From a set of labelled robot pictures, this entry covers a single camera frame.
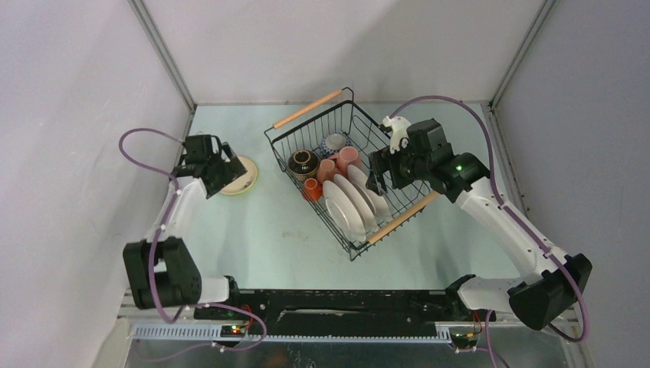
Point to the wooden rack handle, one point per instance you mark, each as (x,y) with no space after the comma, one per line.
(402,218)
(308,108)

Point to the black wire dish rack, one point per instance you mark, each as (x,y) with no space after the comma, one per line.
(367,136)

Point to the left wooden rack handle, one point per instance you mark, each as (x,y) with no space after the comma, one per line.
(308,108)

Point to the green red rim plate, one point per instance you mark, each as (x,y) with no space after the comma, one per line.
(359,202)

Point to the dark brown glazed bowl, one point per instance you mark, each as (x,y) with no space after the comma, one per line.
(303,164)

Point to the controller board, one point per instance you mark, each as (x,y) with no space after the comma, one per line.
(232,331)
(462,342)

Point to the Just To Eat plate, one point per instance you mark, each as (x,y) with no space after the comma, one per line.
(343,212)

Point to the green rim Hao Wei plate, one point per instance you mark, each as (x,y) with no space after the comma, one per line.
(377,203)

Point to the large pink cup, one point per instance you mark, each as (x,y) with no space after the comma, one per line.
(346,158)

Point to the blue white patterned cup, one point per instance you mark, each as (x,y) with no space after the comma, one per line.
(332,144)

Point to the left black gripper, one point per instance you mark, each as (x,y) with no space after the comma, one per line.
(231,169)

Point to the right wooden rack handle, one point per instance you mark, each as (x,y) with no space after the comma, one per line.
(402,218)

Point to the cream plate with plum blossom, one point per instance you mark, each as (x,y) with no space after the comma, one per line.
(245,182)

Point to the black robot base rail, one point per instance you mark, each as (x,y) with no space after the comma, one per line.
(354,313)

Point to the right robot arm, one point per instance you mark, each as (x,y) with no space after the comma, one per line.
(549,281)

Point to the orange cup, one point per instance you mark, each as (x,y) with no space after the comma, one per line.
(312,190)

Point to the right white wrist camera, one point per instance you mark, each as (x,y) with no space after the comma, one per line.
(398,127)

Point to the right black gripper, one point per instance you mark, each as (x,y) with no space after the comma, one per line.
(382,161)

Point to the right controller board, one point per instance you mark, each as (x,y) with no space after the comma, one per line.
(462,342)

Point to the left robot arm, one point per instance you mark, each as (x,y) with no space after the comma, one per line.
(160,269)

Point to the left controller board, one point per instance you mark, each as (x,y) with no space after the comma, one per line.
(232,331)

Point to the small pink cup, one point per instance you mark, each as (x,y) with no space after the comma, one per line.
(326,171)

